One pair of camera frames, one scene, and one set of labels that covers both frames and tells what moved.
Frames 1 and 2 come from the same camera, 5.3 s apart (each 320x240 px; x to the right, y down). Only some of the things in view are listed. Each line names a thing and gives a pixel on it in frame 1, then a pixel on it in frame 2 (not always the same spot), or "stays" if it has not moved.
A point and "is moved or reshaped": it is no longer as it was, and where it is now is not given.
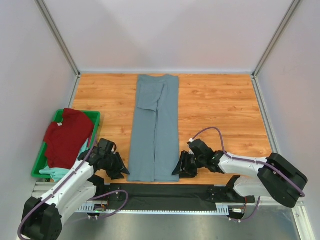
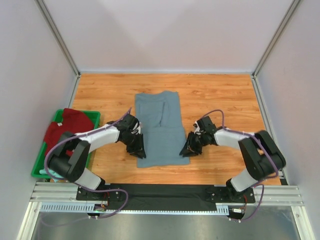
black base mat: (161, 196) stays
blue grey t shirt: (154, 149) is moved or reshaped
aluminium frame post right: (291, 10) stays
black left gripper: (115, 174) → (138, 149)
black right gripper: (190, 173) → (186, 151)
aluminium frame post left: (44, 9) stays
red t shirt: (64, 140) stays
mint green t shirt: (56, 174) stays
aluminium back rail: (166, 72) stays
